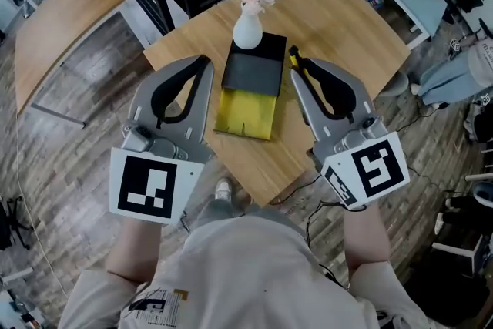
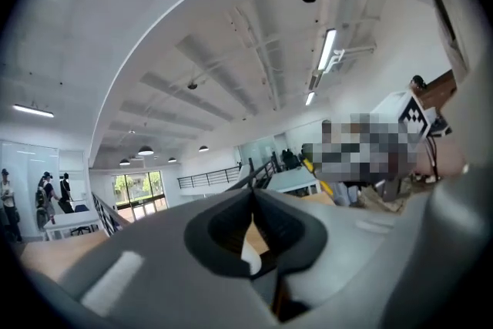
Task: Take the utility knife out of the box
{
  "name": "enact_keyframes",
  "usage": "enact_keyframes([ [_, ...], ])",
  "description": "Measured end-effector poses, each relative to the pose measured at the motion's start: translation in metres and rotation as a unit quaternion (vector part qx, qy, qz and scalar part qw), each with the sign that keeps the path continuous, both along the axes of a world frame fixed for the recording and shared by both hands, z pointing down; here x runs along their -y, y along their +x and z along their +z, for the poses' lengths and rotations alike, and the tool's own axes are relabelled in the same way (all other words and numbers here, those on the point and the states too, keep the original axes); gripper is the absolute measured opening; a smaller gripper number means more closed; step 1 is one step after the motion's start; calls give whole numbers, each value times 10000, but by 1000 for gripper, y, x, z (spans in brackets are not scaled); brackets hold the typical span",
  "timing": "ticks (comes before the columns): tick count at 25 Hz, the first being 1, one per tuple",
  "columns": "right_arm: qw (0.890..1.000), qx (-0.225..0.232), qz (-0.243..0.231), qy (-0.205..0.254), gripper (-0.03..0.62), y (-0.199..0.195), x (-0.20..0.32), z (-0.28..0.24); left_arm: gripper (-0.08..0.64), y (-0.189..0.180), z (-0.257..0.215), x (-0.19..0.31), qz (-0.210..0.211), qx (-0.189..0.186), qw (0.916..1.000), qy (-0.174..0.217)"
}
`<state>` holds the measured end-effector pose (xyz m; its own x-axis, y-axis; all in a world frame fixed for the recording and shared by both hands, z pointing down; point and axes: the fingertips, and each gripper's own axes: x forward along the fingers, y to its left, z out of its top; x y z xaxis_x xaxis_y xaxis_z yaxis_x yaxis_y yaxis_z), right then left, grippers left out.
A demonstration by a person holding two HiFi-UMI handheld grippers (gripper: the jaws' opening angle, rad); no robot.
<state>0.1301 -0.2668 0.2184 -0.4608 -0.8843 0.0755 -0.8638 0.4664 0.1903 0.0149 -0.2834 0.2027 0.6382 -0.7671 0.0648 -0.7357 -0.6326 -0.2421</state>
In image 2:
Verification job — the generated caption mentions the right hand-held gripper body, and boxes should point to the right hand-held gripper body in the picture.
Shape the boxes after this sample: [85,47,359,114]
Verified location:
[369,88,454,146]

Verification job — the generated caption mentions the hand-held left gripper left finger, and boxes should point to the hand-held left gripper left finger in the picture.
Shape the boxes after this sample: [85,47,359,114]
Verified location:
[57,187,279,329]

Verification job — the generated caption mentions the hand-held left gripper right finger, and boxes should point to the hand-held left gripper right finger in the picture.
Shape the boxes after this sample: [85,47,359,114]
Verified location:
[252,187,423,325]

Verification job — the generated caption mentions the yellow tool handle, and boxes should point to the yellow tool handle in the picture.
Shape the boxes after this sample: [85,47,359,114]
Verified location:
[301,153,334,195]

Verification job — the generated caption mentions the person's right forearm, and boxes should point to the person's right forearm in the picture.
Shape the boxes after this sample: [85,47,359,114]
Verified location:
[414,137,468,179]

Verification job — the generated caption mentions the wooden table white legs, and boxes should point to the wooden table white legs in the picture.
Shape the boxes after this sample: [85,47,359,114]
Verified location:
[244,191,337,257]
[18,230,112,283]

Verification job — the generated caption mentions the glass door green view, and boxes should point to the glass door green view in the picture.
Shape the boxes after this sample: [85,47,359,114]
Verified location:
[112,170,169,223]

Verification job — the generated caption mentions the black metal railing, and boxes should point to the black metal railing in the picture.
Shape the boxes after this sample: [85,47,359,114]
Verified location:
[91,159,279,238]
[176,165,242,190]

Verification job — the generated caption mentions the long ceiling tube light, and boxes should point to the long ceiling tube light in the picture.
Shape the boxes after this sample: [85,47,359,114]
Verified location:
[317,28,338,72]

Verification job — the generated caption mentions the narrow ceiling strip light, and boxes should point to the narrow ceiling strip light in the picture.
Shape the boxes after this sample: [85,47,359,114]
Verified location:
[12,103,55,119]

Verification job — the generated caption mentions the white ceiling bracket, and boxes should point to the white ceiling bracket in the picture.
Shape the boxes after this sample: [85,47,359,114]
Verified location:
[327,49,377,72]

